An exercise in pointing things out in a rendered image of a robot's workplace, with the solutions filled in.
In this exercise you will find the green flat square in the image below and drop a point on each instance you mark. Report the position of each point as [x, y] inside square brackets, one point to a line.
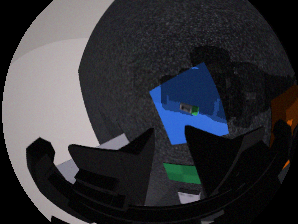
[186, 173]

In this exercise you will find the white flat rectangular block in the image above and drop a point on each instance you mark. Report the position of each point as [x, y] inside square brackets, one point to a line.
[187, 195]

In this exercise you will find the grey panel with two small square holes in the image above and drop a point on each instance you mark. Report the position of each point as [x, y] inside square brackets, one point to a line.
[69, 169]

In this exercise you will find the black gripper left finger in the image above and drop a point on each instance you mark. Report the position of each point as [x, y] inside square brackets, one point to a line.
[132, 164]

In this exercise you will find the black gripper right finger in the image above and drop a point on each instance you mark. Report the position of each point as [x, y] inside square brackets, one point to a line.
[215, 156]

